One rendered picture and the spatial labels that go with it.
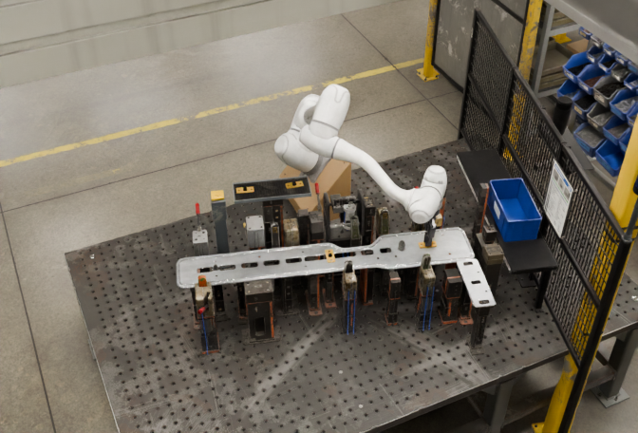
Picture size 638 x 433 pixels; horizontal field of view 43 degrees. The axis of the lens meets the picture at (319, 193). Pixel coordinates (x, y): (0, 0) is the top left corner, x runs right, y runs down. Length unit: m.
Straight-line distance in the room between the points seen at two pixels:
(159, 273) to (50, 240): 1.54
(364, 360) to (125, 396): 1.06
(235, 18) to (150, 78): 6.30
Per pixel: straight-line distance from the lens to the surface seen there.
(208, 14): 0.76
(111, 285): 4.21
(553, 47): 6.43
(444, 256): 3.84
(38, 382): 4.83
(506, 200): 4.15
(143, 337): 3.95
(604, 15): 0.57
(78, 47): 0.74
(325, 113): 3.67
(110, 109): 6.73
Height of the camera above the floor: 3.66
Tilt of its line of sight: 40 degrees down
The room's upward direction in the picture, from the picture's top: straight up
